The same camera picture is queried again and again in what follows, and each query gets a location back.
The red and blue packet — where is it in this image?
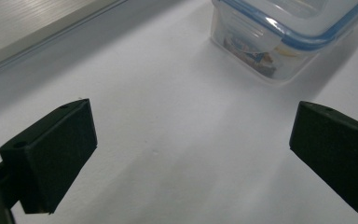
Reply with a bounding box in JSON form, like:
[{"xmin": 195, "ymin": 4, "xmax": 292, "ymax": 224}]
[{"xmin": 223, "ymin": 36, "xmax": 278, "ymax": 78}]

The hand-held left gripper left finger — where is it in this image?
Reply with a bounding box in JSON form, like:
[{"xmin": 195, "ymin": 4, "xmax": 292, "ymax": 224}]
[{"xmin": 0, "ymin": 98, "xmax": 99, "ymax": 216}]

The clear container with blue seal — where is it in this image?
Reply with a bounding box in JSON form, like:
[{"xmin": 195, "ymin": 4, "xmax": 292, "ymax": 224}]
[{"xmin": 210, "ymin": 0, "xmax": 358, "ymax": 86}]

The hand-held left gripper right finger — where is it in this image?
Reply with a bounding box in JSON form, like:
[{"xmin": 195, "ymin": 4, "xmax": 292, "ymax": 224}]
[{"xmin": 288, "ymin": 100, "xmax": 358, "ymax": 217}]

